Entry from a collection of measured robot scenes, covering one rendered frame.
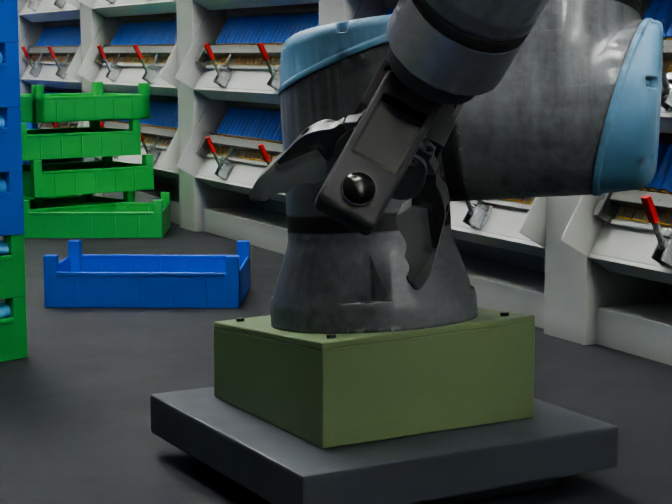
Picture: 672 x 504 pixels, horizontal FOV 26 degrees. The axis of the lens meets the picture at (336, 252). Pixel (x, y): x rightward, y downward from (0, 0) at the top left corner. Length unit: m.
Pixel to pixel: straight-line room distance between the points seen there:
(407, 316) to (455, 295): 0.06
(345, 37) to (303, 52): 0.04
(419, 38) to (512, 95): 0.26
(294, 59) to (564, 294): 0.81
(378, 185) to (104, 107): 2.28
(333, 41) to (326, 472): 0.37
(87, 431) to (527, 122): 0.58
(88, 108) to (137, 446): 1.84
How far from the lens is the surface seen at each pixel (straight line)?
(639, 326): 1.91
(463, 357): 1.28
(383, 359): 1.24
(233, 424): 1.31
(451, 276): 1.29
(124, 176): 3.29
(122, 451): 1.46
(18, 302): 1.89
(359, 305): 1.25
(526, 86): 1.24
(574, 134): 1.24
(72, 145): 3.23
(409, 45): 1.00
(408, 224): 1.11
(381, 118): 1.03
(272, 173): 1.12
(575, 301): 1.98
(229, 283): 2.23
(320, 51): 1.27
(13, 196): 1.87
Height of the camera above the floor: 0.39
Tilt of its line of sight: 8 degrees down
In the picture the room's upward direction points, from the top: straight up
